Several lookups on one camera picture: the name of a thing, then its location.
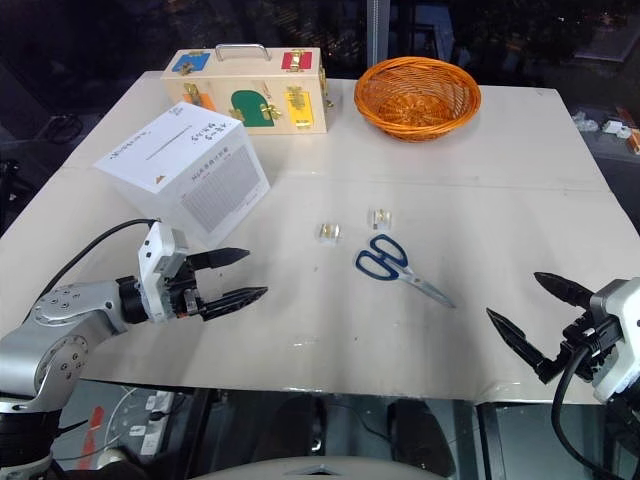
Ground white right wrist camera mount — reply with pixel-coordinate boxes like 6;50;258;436
588;278;640;406

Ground orange floor object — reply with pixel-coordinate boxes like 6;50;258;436
83;404;107;471

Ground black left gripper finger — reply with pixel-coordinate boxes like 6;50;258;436
187;247;251;272
199;286;269;322

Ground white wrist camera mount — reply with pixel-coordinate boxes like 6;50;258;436
136;221;191;324
588;278;640;406

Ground wooden latch box with handle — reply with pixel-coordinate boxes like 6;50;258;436
159;43;334;137

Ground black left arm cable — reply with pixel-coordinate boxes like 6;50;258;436
34;218;161;311

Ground white power strip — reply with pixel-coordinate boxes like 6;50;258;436
130;389;174;457

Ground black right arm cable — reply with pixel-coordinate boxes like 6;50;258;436
550;344;640;480

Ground light grey robot torso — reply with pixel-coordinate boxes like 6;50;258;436
189;452;451;480

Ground orange wicker basket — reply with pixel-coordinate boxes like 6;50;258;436
353;55;483;143

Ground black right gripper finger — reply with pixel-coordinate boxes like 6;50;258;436
485;307;567;386
533;271;595;309

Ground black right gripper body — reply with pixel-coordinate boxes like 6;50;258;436
559;310;627;384

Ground blue handled scissors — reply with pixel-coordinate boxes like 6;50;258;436
354;233;457;310

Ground grey metal post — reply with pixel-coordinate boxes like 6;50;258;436
366;0;391;81

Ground black object on floor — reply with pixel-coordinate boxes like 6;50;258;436
47;113;82;146

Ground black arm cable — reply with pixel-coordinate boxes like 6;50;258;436
34;218;161;311
550;344;640;480

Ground white cardboard box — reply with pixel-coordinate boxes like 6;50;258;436
93;101;272;247

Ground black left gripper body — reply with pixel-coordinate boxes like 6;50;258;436
158;252;207;322

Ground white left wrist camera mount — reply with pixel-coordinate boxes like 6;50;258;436
136;221;191;324

